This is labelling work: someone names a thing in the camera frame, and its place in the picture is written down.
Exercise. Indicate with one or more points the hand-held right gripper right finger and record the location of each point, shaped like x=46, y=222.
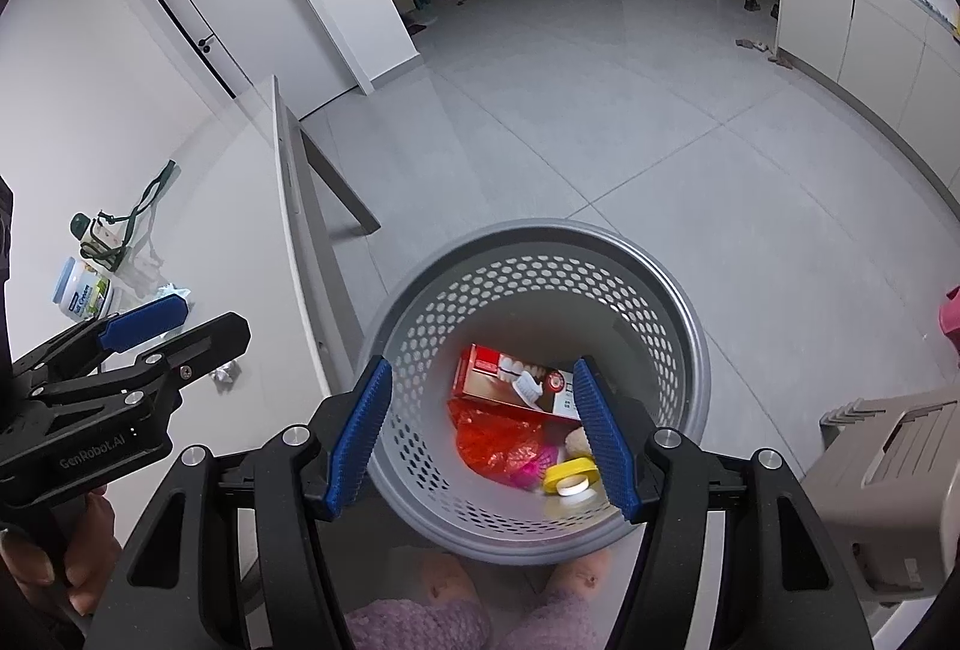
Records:
x=604, y=440

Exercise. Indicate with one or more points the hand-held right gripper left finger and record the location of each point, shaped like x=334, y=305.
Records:
x=360, y=432

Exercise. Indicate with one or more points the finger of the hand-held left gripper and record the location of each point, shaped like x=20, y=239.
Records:
x=142, y=324
x=202, y=346

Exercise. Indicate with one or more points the beige plush toy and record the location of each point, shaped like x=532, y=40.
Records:
x=577, y=444

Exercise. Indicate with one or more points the silver foil ball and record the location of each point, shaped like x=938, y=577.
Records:
x=225, y=376

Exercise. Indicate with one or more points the small pink object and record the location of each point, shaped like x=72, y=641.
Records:
x=531, y=468

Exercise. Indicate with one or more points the red plastic bag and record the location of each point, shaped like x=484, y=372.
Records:
x=495, y=444

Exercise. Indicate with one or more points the red toothpaste box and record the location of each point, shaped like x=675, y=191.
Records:
x=484, y=376

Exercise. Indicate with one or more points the grey perforated plastic basket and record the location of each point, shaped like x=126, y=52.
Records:
x=525, y=290

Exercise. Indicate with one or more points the person's left hand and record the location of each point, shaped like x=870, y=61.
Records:
x=22, y=560

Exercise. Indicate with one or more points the light blue wet wipes pack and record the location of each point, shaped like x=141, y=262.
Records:
x=169, y=290

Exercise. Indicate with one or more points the white milk powder can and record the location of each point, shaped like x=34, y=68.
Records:
x=79, y=294

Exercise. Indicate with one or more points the person's pink slipper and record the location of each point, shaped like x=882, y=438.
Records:
x=450, y=582
x=574, y=582

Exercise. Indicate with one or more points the person's purple fuzzy pants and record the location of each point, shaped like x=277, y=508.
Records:
x=420, y=627

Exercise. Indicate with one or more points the grey table leg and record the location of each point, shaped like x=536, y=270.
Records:
x=337, y=178

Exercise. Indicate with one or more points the beige plastic crate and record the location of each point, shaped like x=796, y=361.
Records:
x=885, y=485

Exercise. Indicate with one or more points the pink plastic object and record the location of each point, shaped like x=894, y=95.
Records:
x=951, y=320

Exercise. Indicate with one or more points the white cabinet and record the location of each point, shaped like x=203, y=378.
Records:
x=862, y=20

